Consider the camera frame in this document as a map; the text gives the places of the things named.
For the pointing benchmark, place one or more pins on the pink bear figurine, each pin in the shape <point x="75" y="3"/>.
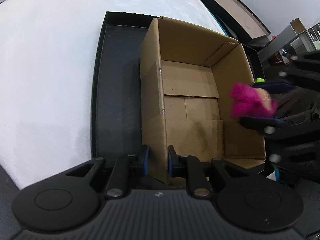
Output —
<point x="251" y="102"/>

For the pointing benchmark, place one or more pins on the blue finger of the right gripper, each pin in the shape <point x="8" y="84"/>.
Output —
<point x="275" y="86"/>
<point x="259" y="124"/>

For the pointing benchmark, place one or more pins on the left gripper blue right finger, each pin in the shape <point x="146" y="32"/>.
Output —
<point x="191" y="169"/>

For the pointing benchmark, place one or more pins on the brown cardboard box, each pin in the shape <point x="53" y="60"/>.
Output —
<point x="187" y="73"/>

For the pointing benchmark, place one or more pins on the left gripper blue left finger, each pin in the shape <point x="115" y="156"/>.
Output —
<point x="127" y="173"/>

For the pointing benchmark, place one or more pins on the black framed brown board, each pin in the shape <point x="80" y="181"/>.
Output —
<point x="239" y="22"/>

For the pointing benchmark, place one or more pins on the black shallow tray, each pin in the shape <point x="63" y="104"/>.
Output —
<point x="116" y="100"/>

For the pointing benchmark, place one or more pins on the white bed sheet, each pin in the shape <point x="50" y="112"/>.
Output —
<point x="48" y="52"/>

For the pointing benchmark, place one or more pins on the green hexagonal box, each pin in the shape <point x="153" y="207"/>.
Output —
<point x="259" y="80"/>

